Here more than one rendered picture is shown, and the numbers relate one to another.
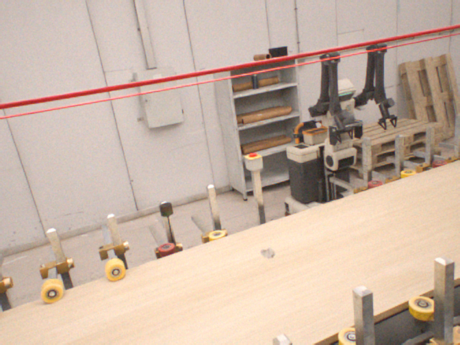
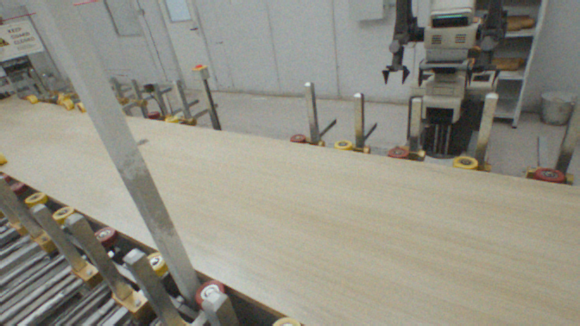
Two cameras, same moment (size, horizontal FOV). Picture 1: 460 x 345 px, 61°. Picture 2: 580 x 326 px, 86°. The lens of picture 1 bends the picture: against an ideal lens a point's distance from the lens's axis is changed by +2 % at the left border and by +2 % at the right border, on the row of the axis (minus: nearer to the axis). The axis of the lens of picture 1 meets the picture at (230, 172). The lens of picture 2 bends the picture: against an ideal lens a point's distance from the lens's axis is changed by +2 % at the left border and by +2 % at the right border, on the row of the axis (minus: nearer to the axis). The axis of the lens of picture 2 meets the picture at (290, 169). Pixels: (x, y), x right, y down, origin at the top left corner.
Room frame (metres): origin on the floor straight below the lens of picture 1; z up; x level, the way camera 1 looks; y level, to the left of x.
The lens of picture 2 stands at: (1.26, -2.00, 1.60)
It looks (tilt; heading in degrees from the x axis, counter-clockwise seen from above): 32 degrees down; 58
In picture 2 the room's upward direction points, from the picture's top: 10 degrees counter-clockwise
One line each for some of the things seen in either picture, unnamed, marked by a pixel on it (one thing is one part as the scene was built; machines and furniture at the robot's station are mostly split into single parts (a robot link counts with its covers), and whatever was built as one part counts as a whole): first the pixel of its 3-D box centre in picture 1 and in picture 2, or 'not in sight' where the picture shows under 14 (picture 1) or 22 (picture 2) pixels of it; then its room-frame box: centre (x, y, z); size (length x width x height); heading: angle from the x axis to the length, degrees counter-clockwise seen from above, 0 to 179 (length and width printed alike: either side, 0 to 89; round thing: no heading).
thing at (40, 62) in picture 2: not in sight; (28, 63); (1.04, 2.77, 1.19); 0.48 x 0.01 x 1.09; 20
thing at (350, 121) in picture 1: (344, 129); (444, 68); (3.08, -0.99, 0.99); 0.28 x 0.16 x 0.22; 110
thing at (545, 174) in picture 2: not in sight; (545, 186); (2.42, -1.76, 0.85); 0.08 x 0.08 x 0.11
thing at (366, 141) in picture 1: (367, 175); (313, 128); (2.19, -0.83, 0.92); 0.04 x 0.04 x 0.48; 20
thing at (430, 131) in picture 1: (429, 163); (413, 149); (2.36, -1.30, 0.87); 0.04 x 0.04 x 0.48; 20
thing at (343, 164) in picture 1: (343, 160); (452, 110); (3.22, -1.00, 0.68); 0.28 x 0.27 x 0.25; 110
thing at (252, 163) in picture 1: (254, 163); (200, 73); (1.93, -0.13, 1.18); 0.07 x 0.07 x 0.08; 20
